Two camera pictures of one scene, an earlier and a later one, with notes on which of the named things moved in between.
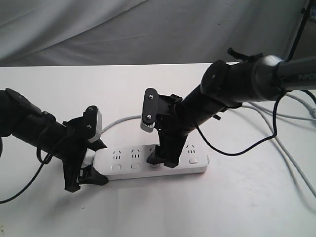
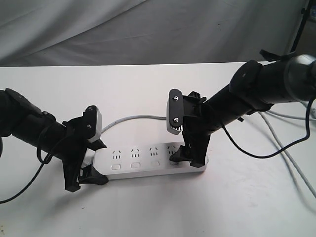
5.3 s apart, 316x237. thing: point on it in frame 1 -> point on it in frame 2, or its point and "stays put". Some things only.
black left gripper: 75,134 stays put
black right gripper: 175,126 -> 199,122
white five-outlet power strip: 131,162 stays put
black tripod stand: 305,12 stays put
